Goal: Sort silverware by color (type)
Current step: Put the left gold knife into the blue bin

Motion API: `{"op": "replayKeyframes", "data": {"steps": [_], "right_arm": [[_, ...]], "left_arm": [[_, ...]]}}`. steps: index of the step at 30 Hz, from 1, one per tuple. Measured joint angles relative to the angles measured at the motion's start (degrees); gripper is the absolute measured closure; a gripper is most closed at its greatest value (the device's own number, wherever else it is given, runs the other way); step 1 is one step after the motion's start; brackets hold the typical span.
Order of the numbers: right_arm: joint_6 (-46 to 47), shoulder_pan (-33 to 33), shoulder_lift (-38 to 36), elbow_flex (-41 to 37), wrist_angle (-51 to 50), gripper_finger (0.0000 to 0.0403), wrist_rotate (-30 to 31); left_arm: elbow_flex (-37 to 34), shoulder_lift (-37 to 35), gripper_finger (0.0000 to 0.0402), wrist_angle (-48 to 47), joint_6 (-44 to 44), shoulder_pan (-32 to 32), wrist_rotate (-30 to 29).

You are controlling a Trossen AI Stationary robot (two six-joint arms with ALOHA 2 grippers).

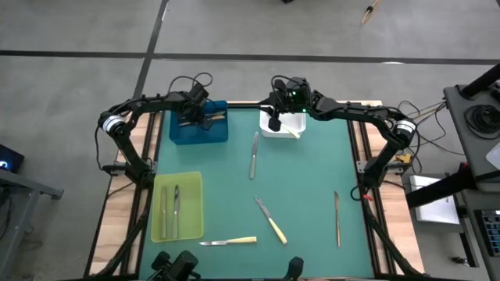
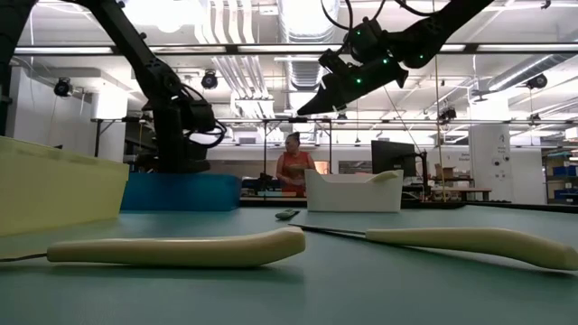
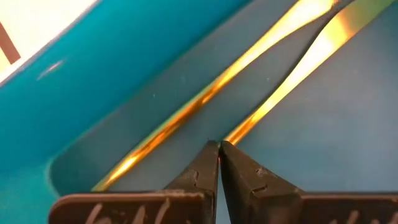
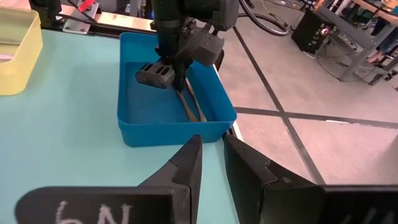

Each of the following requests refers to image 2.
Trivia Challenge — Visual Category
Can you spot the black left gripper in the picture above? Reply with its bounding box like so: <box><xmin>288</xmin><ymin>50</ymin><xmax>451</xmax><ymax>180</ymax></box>
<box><xmin>135</xmin><ymin>106</ymin><xmax>211</xmax><ymax>174</ymax></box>

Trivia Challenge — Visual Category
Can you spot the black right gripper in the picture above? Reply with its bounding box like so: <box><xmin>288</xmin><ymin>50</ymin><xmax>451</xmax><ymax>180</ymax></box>
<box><xmin>296</xmin><ymin>55</ymin><xmax>410</xmax><ymax>116</ymax></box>

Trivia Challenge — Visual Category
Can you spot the blue plastic bin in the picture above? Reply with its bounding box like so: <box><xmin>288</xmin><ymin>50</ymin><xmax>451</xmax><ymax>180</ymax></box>
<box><xmin>119</xmin><ymin>172</ymin><xmax>242</xmax><ymax>212</ymax></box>

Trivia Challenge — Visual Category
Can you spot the overhead rig light bar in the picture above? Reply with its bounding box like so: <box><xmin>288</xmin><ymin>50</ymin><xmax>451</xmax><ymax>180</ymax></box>
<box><xmin>13</xmin><ymin>42</ymin><xmax>578</xmax><ymax>57</ymax></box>

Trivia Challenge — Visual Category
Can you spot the person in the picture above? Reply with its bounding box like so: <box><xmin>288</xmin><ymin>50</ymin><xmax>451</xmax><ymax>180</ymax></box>
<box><xmin>275</xmin><ymin>131</ymin><xmax>318</xmax><ymax>199</ymax></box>

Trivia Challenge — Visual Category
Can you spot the black computer monitor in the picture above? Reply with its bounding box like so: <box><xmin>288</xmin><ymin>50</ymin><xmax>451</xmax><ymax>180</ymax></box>
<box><xmin>370</xmin><ymin>139</ymin><xmax>418</xmax><ymax>179</ymax></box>

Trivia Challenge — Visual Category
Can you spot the white plastic bin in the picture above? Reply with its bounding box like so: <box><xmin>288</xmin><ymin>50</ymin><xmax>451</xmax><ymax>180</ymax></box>
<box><xmin>304</xmin><ymin>169</ymin><xmax>406</xmax><ymax>214</ymax></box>

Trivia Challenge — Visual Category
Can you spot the yellow plastic bin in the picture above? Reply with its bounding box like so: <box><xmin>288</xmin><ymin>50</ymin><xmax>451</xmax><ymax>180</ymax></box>
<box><xmin>0</xmin><ymin>135</ymin><xmax>131</xmax><ymax>238</ymax></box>

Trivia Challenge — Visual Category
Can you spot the cardboard box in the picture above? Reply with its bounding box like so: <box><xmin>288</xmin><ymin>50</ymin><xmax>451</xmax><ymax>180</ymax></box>
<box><xmin>433</xmin><ymin>163</ymin><xmax>457</xmax><ymax>181</ymax></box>

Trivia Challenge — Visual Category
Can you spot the background wooden work table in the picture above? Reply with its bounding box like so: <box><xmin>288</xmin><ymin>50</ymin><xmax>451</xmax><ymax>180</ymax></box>
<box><xmin>404</xmin><ymin>176</ymin><xmax>493</xmax><ymax>203</ymax></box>

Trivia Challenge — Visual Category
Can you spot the white room pillar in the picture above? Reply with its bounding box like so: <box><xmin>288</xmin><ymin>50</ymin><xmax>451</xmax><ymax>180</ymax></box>
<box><xmin>468</xmin><ymin>124</ymin><xmax>513</xmax><ymax>204</ymax></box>

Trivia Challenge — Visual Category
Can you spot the green table mat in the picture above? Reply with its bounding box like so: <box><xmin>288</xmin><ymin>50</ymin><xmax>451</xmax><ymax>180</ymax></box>
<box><xmin>0</xmin><ymin>205</ymin><xmax>578</xmax><ymax>325</ymax></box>

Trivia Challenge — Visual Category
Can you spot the shelf with blue bins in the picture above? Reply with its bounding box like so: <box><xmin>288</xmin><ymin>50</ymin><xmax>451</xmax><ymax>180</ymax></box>
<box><xmin>544</xmin><ymin>151</ymin><xmax>578</xmax><ymax>206</ymax></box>

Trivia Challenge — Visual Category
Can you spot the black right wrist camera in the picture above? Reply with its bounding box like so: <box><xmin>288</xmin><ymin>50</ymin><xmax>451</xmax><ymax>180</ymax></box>
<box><xmin>317</xmin><ymin>48</ymin><xmax>351</xmax><ymax>76</ymax></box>

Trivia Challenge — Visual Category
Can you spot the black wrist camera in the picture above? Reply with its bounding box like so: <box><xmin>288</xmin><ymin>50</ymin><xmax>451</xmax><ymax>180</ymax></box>
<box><xmin>317</xmin><ymin>48</ymin><xmax>351</xmax><ymax>76</ymax></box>
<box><xmin>186</xmin><ymin>99</ymin><xmax>218</xmax><ymax>134</ymax></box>

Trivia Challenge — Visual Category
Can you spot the background black metal frame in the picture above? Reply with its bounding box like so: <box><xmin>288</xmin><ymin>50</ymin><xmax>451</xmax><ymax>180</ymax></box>
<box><xmin>260</xmin><ymin>116</ymin><xmax>334</xmax><ymax>200</ymax></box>

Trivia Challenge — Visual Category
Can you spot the silver ventilation duct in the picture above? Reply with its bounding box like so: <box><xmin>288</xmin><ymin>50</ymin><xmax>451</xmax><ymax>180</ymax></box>
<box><xmin>278</xmin><ymin>0</ymin><xmax>340</xmax><ymax>94</ymax></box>

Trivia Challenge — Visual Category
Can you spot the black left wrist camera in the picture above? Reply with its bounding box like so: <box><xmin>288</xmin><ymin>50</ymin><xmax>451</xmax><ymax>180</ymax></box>
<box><xmin>186</xmin><ymin>99</ymin><xmax>218</xmax><ymax>134</ymax></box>

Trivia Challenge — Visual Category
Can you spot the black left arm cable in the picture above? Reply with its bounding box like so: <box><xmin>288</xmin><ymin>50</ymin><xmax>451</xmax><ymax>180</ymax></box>
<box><xmin>182</xmin><ymin>83</ymin><xmax>228</xmax><ymax>151</ymax></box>

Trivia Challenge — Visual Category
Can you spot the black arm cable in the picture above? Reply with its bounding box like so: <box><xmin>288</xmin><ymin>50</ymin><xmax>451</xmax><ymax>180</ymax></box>
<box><xmin>319</xmin><ymin>0</ymin><xmax>435</xmax><ymax>35</ymax></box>
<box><xmin>182</xmin><ymin>83</ymin><xmax>228</xmax><ymax>151</ymax></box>

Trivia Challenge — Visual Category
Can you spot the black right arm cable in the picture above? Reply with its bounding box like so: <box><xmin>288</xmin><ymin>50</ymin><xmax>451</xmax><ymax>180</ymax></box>
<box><xmin>319</xmin><ymin>0</ymin><xmax>435</xmax><ymax>35</ymax></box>

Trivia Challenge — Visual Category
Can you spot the thin hanging cable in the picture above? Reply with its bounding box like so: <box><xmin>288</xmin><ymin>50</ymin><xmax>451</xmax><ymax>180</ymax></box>
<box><xmin>431</xmin><ymin>53</ymin><xmax>443</xmax><ymax>202</ymax></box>

